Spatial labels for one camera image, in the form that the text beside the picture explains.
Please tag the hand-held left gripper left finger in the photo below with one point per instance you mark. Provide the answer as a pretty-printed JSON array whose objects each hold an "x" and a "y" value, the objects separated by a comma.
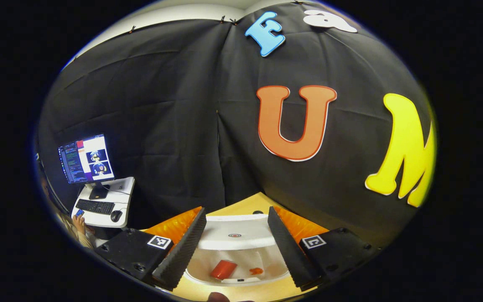
[{"x": 185, "y": 247}]

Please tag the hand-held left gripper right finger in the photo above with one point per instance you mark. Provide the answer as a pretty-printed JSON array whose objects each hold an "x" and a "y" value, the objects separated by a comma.
[{"x": 287, "y": 247}]

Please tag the orange paper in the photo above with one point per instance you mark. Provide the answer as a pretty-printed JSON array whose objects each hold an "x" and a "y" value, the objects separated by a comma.
[{"x": 256, "y": 271}]

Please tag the red pop can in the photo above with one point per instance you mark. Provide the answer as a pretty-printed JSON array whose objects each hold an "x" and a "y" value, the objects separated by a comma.
[{"x": 224, "y": 269}]

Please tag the white desktop garbage bin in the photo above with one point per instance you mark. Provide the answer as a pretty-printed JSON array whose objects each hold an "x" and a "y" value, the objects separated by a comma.
[{"x": 233, "y": 226}]

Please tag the wooden desktop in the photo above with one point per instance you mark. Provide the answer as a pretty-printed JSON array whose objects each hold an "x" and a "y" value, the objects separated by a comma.
[{"x": 245, "y": 204}]

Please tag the white computer table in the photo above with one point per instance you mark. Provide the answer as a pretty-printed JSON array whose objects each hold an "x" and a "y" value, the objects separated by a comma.
[{"x": 122, "y": 207}]

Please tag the black computer mouse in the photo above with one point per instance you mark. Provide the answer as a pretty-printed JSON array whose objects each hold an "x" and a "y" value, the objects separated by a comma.
[{"x": 116, "y": 216}]

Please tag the black computer keyboard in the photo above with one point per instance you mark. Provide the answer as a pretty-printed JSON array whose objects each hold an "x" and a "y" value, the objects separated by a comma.
[{"x": 95, "y": 206}]

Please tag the blue phone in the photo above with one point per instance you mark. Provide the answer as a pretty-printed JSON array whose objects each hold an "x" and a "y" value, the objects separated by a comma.
[{"x": 79, "y": 212}]

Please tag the computer monitor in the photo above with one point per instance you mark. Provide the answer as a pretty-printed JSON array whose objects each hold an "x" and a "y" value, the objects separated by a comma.
[{"x": 85, "y": 158}]

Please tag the black backdrop cloth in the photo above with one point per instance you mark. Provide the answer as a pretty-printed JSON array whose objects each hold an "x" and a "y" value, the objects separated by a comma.
[{"x": 162, "y": 105}]

